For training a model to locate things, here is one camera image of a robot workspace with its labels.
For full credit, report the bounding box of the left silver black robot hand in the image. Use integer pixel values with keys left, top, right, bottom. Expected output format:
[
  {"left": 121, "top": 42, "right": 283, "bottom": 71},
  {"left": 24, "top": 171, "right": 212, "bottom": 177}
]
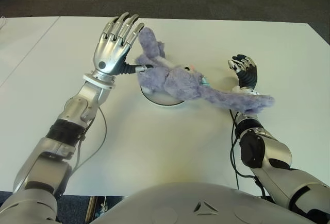
[{"left": 92, "top": 12, "right": 155, "bottom": 77}]

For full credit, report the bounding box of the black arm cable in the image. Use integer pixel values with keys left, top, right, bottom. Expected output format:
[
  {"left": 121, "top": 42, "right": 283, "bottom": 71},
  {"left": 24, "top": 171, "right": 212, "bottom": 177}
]
[
  {"left": 68, "top": 106, "right": 108, "bottom": 183},
  {"left": 229, "top": 109, "right": 274, "bottom": 204}
]

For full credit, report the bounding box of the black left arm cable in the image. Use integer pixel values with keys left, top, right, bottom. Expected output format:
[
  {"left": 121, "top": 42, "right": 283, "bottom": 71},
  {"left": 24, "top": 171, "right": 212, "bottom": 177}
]
[{"left": 68, "top": 106, "right": 108, "bottom": 183}]

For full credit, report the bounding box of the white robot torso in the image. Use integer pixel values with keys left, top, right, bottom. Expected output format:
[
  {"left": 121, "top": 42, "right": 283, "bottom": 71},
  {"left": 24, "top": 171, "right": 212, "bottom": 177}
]
[{"left": 89, "top": 182, "right": 321, "bottom": 224}]

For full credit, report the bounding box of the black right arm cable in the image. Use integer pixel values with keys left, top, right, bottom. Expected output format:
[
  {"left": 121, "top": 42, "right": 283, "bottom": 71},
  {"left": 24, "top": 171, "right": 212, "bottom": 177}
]
[{"left": 229, "top": 109, "right": 274, "bottom": 204}]

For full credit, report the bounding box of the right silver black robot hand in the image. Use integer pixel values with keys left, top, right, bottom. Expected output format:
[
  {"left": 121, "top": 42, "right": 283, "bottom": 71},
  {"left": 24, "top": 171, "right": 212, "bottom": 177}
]
[{"left": 227, "top": 54, "right": 259, "bottom": 90}]

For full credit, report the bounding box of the white plate black rim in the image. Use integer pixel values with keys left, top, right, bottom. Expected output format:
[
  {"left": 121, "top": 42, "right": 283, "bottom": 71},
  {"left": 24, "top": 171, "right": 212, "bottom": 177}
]
[{"left": 139, "top": 84, "right": 186, "bottom": 109}]

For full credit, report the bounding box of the purple plush bunny doll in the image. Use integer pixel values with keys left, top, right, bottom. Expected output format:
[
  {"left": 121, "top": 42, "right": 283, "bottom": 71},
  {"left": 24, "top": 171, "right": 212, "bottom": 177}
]
[{"left": 135, "top": 26, "right": 276, "bottom": 113}]

